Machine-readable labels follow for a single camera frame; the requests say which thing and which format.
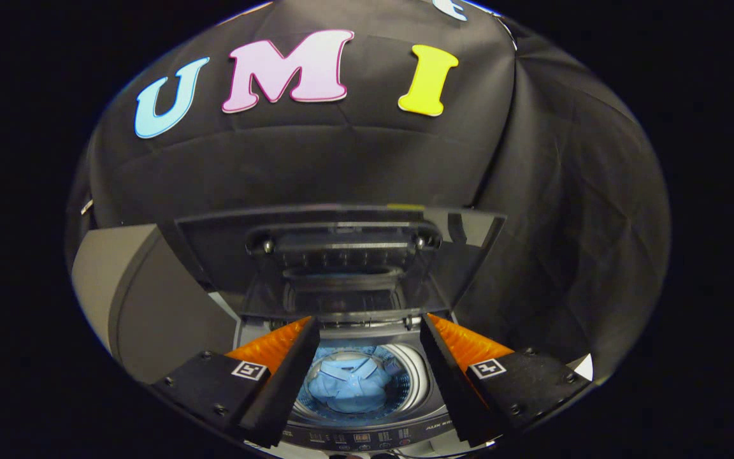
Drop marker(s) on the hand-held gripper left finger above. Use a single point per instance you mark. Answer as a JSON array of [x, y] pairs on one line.
[[287, 376]]

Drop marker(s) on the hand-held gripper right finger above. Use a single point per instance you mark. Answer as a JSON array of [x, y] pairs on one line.
[[450, 382]]

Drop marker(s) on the light blue polo shirt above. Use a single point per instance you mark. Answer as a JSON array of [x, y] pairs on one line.
[[351, 386]]

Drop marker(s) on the dark washing machine lid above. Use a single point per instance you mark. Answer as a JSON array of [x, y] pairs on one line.
[[341, 255]]

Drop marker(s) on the black backdrop cloth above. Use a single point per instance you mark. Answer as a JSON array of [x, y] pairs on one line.
[[341, 166]]

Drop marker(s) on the silver clip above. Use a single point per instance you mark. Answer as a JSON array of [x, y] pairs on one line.
[[86, 206]]

